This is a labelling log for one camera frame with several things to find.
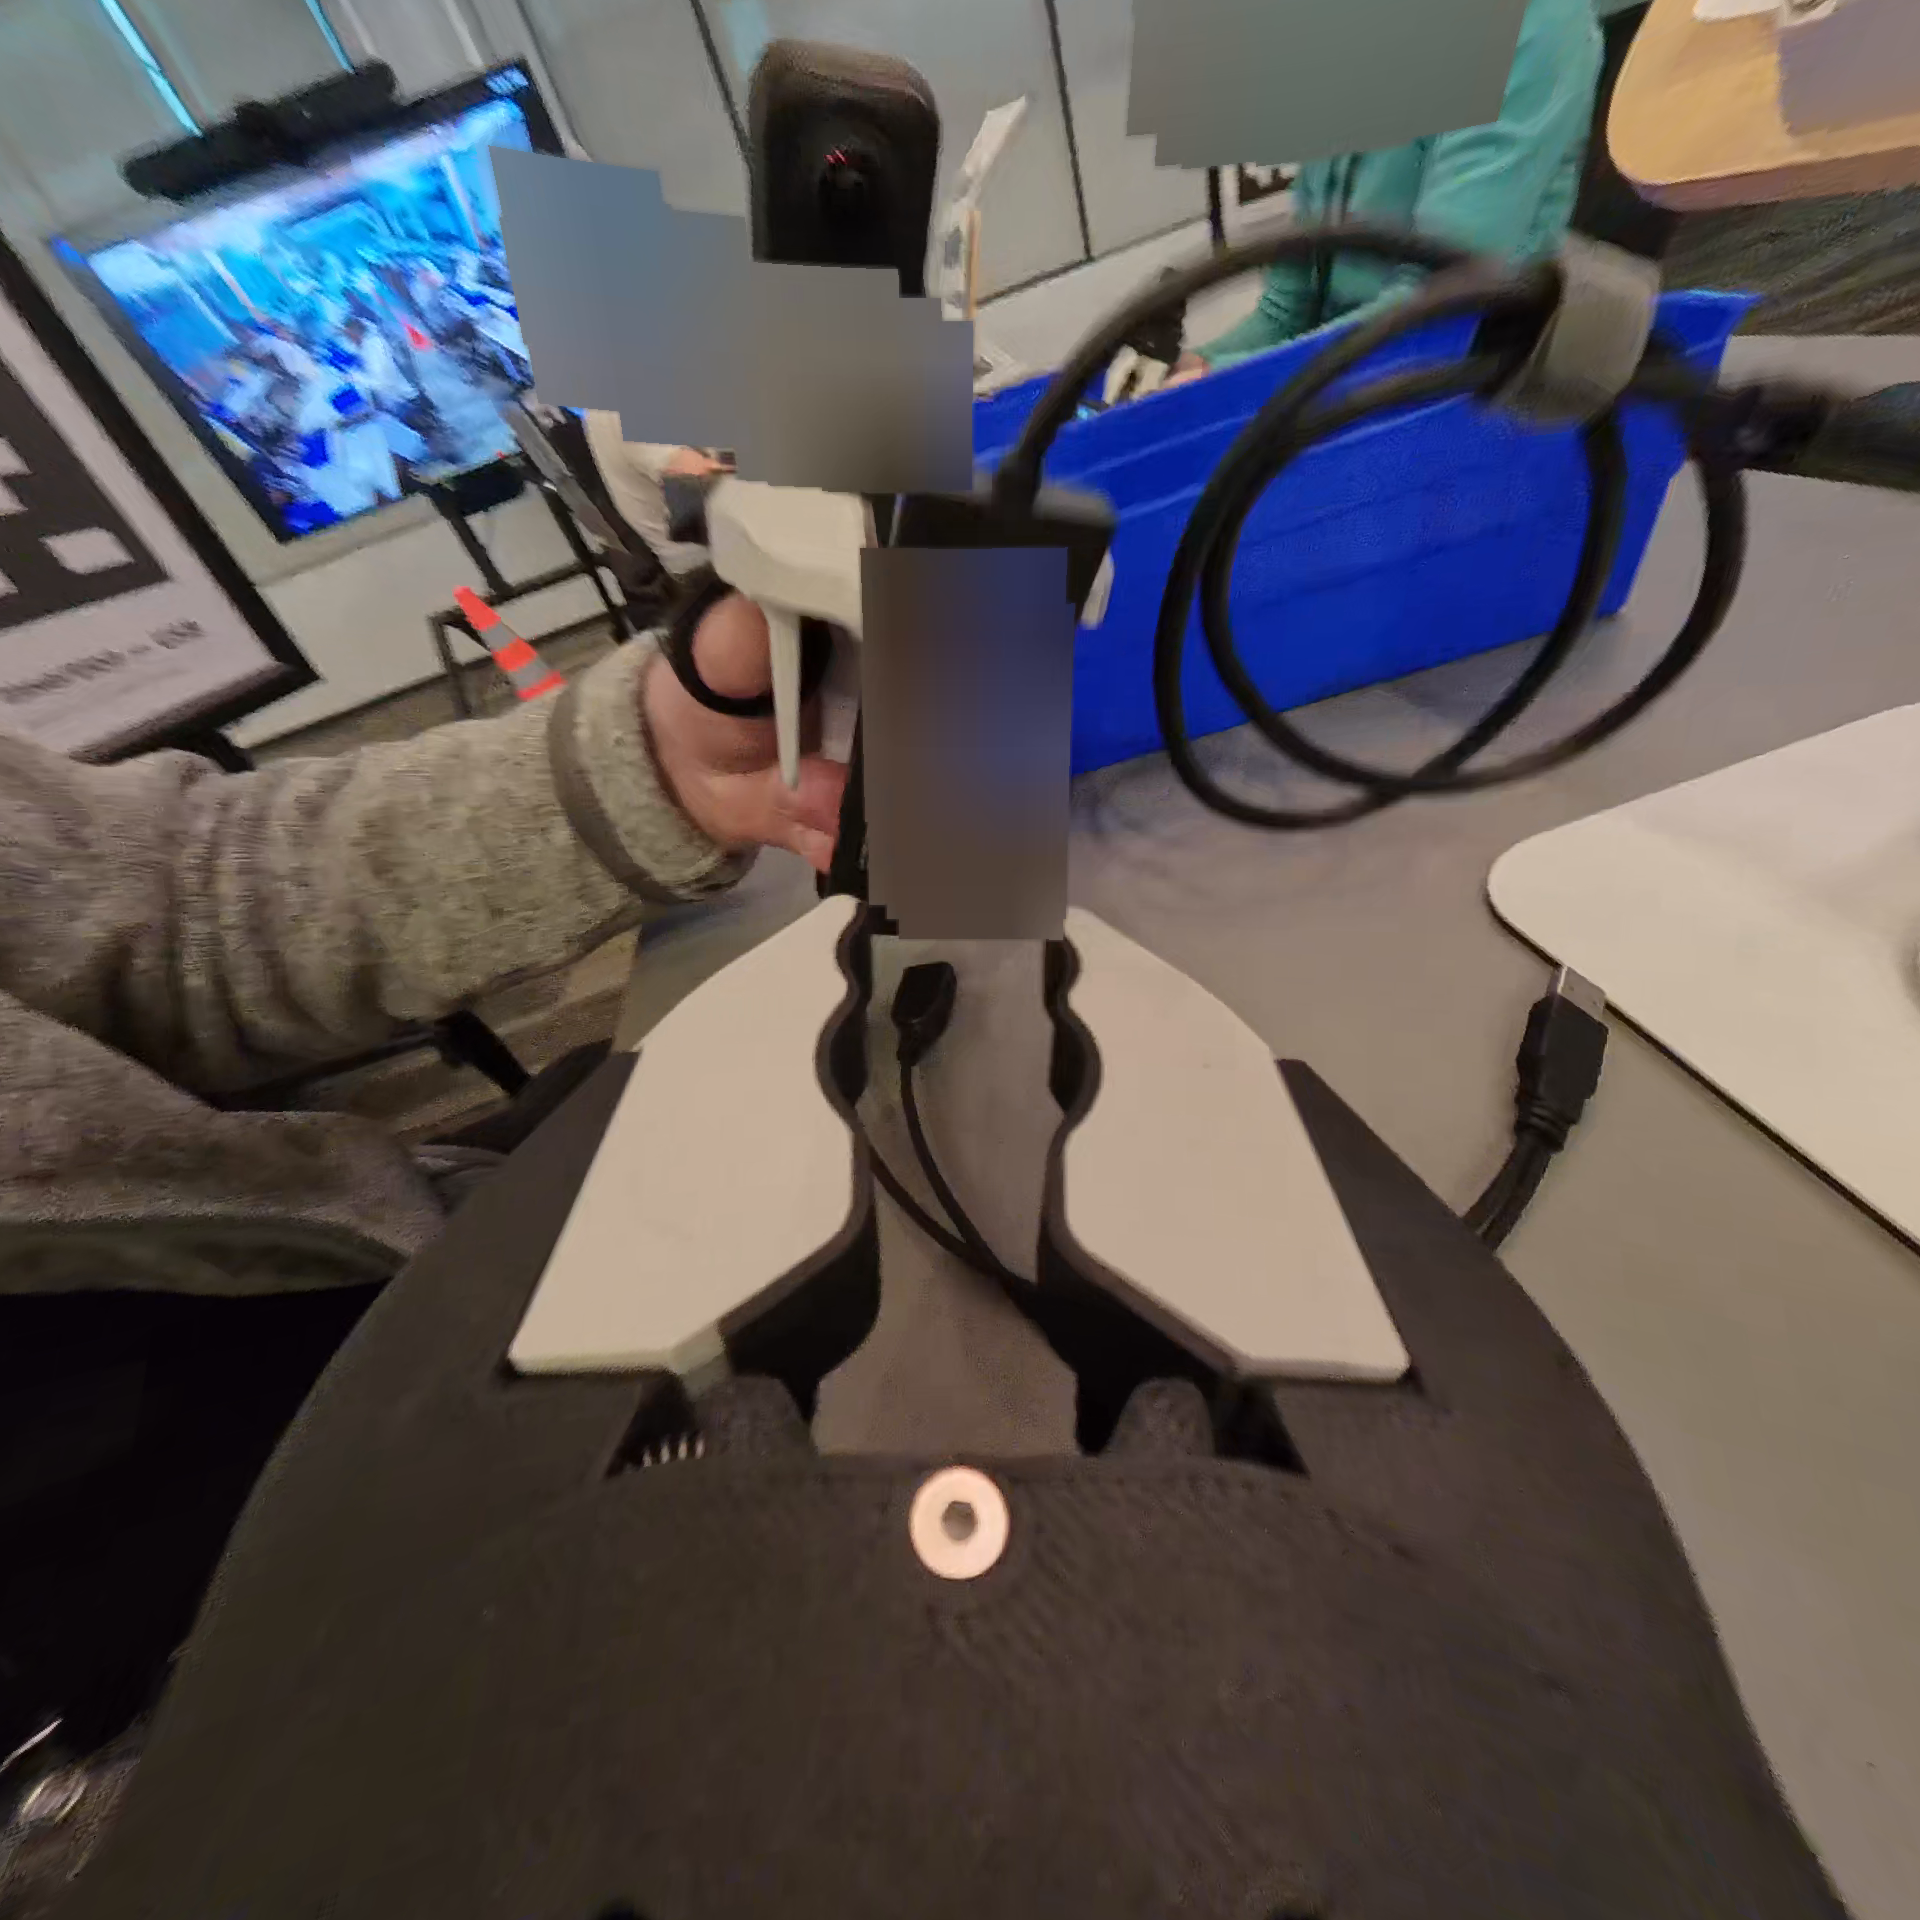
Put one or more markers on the person's grey fleece jacket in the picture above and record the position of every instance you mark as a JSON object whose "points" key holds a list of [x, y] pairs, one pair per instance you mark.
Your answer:
{"points": [[181, 1170]]}

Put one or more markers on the orange traffic cone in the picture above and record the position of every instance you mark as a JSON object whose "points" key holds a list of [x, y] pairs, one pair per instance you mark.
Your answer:
{"points": [[510, 653]]}

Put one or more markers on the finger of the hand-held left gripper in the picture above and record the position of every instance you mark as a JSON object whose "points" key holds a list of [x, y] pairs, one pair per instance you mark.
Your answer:
{"points": [[1101, 592]]}

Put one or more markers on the black video bar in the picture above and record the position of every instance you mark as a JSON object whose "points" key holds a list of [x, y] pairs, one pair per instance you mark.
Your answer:
{"points": [[255, 134]]}

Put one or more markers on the black white marker sign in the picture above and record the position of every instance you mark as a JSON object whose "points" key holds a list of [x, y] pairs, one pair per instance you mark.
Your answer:
{"points": [[120, 660]]}

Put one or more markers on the round wooden table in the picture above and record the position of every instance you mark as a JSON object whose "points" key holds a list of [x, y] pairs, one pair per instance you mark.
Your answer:
{"points": [[1695, 134]]}

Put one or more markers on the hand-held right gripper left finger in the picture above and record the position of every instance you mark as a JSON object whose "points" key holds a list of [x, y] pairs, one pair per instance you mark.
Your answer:
{"points": [[690, 1185]]}

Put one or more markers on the wall display screen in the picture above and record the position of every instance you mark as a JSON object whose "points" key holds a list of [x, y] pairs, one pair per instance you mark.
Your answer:
{"points": [[301, 345]]}

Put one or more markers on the blue divided plastic bin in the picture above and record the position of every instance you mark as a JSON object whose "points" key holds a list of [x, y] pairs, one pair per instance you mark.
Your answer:
{"points": [[1424, 570]]}

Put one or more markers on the person's left hand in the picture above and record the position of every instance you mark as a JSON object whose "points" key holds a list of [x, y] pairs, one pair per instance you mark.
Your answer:
{"points": [[735, 795]]}

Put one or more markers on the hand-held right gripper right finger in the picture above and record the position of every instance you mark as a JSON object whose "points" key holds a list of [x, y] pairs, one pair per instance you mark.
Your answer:
{"points": [[1214, 1201]]}

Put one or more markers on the person's left forearm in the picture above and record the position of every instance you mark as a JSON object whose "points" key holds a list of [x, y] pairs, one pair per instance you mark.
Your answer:
{"points": [[301, 870]]}

